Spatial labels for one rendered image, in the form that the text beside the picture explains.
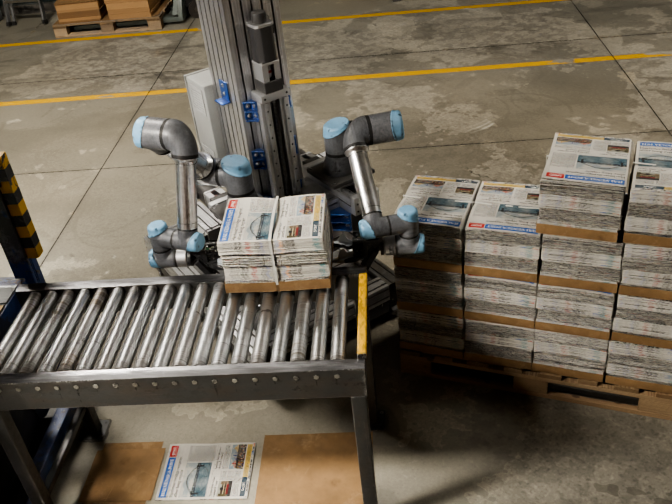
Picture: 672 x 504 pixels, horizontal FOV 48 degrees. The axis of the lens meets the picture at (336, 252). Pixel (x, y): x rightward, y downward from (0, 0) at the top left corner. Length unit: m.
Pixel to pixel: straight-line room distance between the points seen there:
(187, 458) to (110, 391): 0.82
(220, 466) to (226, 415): 0.29
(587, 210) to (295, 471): 1.52
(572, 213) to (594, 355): 0.66
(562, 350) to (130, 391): 1.70
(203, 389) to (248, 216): 0.64
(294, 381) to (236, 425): 1.00
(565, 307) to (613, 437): 0.58
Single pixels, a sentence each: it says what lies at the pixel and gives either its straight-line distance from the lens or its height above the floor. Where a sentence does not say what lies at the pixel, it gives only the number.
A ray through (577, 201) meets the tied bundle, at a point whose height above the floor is 0.99.
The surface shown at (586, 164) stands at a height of 1.07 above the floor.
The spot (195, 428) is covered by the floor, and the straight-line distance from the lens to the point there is 3.41.
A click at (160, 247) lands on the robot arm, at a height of 0.90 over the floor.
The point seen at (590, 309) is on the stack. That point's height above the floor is 0.52.
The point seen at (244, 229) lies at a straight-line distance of 2.63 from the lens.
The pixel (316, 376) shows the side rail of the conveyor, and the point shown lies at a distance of 2.37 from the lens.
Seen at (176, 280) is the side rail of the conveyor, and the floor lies 0.80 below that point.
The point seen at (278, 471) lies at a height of 0.00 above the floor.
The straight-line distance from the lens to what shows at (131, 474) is 3.32.
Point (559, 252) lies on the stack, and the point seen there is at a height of 0.76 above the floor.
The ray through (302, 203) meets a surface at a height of 1.04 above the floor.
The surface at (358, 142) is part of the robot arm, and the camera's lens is 2.83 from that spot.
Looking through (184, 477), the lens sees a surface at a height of 0.01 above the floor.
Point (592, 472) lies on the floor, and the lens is 3.16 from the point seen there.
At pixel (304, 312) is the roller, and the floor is 0.80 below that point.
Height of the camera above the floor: 2.41
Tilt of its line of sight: 34 degrees down
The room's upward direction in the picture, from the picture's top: 7 degrees counter-clockwise
